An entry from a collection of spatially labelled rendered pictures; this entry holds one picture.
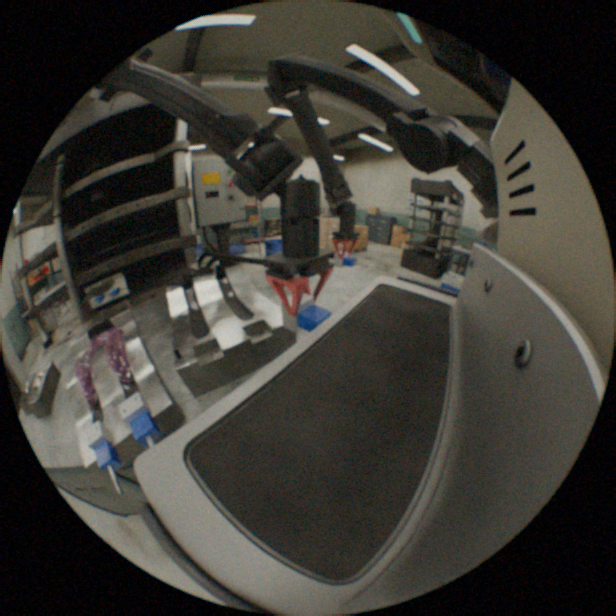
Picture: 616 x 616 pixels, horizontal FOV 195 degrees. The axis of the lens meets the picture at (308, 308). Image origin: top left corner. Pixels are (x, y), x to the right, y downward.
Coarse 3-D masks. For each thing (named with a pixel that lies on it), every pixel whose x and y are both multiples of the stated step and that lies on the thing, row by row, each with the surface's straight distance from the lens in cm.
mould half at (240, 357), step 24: (168, 288) 61; (216, 288) 57; (240, 288) 56; (216, 312) 48; (264, 312) 42; (192, 336) 41; (216, 336) 38; (240, 336) 36; (288, 336) 40; (192, 360) 35; (216, 360) 36; (240, 360) 38; (264, 360) 41; (192, 384) 38; (216, 384) 40
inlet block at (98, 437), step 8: (96, 424) 42; (88, 432) 43; (96, 432) 41; (104, 432) 41; (88, 440) 42; (96, 440) 41; (104, 440) 40; (96, 448) 42; (104, 448) 40; (112, 448) 40; (96, 456) 41; (104, 456) 39; (112, 456) 38; (104, 464) 39; (112, 464) 39; (120, 464) 39; (112, 472) 38; (120, 488) 37
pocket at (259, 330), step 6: (252, 324) 39; (258, 324) 40; (264, 324) 41; (246, 330) 40; (252, 330) 40; (258, 330) 41; (264, 330) 41; (270, 330) 38; (252, 336) 40; (258, 336) 40; (264, 336) 37; (252, 342) 36
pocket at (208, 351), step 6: (204, 342) 38; (210, 342) 38; (216, 342) 39; (198, 348) 39; (204, 348) 39; (210, 348) 39; (216, 348) 40; (198, 354) 40; (204, 354) 39; (210, 354) 39; (216, 354) 38; (222, 354) 36; (198, 360) 39; (204, 360) 38; (210, 360) 36
